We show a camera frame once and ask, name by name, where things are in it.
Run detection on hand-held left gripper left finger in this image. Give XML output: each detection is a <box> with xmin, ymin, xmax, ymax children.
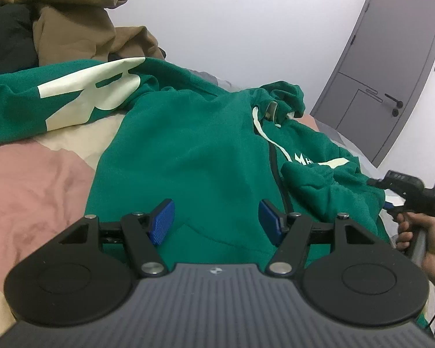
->
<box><xmin>58</xmin><ymin>199</ymin><xmax>175</xmax><ymax>278</ymax></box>

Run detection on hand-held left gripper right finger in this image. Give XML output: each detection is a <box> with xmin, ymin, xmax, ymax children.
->
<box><xmin>258</xmin><ymin>199</ymin><xmax>376</xmax><ymax>277</ymax></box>

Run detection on green hoodie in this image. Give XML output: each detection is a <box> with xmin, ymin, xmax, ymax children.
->
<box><xmin>0</xmin><ymin>57</ymin><xmax>392</xmax><ymax>272</ymax></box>

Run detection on patchwork bed blanket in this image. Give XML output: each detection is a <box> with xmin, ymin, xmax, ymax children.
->
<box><xmin>0</xmin><ymin>67</ymin><xmax>399</xmax><ymax>338</ymax></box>

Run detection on grey door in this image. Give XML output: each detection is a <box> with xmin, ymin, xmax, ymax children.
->
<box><xmin>310</xmin><ymin>0</ymin><xmax>435</xmax><ymax>165</ymax></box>

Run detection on brown garment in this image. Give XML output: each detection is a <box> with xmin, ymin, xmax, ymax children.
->
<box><xmin>0</xmin><ymin>0</ymin><xmax>167</xmax><ymax>69</ymax></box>

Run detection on black garment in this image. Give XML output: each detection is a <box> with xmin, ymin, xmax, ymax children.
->
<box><xmin>0</xmin><ymin>4</ymin><xmax>40</xmax><ymax>75</ymax></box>

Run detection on black door handle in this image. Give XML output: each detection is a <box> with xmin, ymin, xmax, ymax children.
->
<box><xmin>384</xmin><ymin>93</ymin><xmax>403</xmax><ymax>117</ymax></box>

